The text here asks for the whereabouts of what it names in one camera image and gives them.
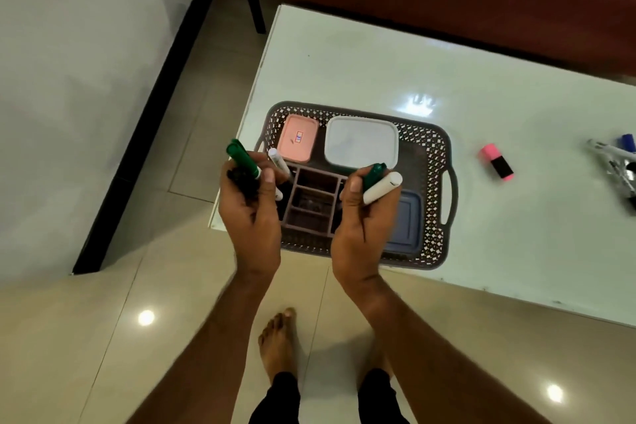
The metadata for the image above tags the black baseboard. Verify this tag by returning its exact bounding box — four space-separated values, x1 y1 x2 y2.
72 0 232 276

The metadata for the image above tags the white lidded container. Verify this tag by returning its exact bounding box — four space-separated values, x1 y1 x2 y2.
324 115 400 172

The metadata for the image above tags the person's right foot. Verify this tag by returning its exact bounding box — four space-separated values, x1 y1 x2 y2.
362 339 394 380

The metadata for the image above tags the grey-blue square lidded container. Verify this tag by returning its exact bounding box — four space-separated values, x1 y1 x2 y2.
380 189 424 256

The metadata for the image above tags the person's right hand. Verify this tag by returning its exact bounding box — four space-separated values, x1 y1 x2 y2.
330 165 403 295

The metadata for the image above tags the pink plastic pen organizer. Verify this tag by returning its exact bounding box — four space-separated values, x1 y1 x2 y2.
276 162 348 240

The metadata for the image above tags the grey perforated plastic basket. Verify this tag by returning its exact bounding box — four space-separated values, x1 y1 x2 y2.
253 100 459 272

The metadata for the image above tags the person's left forearm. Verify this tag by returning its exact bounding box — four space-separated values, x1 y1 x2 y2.
127 274 277 424

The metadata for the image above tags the person's right forearm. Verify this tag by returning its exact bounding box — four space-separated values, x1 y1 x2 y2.
343 274 553 424

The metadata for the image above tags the pink highlighter marker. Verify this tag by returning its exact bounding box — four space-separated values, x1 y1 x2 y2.
479 142 515 183

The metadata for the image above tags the person's foot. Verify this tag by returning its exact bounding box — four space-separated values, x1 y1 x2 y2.
362 339 394 380
257 307 299 382

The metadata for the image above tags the person's left hand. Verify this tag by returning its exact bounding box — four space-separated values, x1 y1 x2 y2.
218 152 292 282

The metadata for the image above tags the small pink box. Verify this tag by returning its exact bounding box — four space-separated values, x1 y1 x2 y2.
276 113 321 164

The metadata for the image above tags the person's left foot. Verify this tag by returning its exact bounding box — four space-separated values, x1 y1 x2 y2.
257 307 299 382

